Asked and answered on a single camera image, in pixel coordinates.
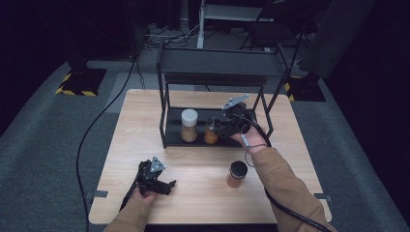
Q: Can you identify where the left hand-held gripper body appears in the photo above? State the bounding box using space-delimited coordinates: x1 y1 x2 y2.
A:
137 156 167 192

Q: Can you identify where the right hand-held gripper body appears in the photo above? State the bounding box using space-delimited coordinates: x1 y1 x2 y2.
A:
221 93 257 134

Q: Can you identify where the white-lid spice jar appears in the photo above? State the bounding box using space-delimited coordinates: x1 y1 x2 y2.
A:
179 108 199 143

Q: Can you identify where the black two-tier metal rack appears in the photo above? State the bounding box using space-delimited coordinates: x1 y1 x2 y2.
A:
157 40 293 150

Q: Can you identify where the person's left hand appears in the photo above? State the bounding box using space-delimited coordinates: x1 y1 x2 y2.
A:
130 187 159 206

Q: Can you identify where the person's right hand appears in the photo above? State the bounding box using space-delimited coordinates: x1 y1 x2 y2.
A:
230 124 269 156

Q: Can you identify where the black-lid spice jar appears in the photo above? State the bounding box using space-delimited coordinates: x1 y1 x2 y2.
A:
225 159 249 189

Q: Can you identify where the grey tape strip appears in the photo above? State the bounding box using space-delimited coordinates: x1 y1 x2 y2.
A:
85 189 109 199
313 192 333 202

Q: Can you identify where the black yellow-striped stand base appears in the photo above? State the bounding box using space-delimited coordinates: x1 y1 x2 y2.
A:
54 67 108 97
283 75 327 102

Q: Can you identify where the black tripod stand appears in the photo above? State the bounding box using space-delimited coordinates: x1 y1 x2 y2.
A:
240 13 312 80

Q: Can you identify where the grey panel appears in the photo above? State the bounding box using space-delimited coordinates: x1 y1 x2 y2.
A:
203 3 264 23

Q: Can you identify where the grey curtain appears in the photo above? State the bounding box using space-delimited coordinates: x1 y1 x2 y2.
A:
298 0 378 80

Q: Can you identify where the grey wrist strap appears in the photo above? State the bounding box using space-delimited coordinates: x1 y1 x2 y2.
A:
241 133 269 168

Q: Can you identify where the left hand-held gripper cable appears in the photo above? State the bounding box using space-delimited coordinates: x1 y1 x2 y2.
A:
119 180 140 212

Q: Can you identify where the hand-held gripper cable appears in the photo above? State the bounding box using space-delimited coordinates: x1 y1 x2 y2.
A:
238 113 333 232
119 180 140 212

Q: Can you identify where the long black floor cable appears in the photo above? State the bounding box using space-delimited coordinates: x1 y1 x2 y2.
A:
75 56 139 232

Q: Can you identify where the thin black floor cable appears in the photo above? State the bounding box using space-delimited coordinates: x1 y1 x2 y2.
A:
136 62 147 90

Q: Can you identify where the white metal stand post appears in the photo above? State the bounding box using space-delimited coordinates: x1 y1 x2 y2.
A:
196 0 208 49

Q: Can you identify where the right hand-held gripper cable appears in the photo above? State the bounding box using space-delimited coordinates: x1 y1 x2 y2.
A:
238 113 333 232

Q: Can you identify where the bundle of floor cables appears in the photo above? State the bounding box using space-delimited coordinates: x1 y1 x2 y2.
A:
143 23 201 49

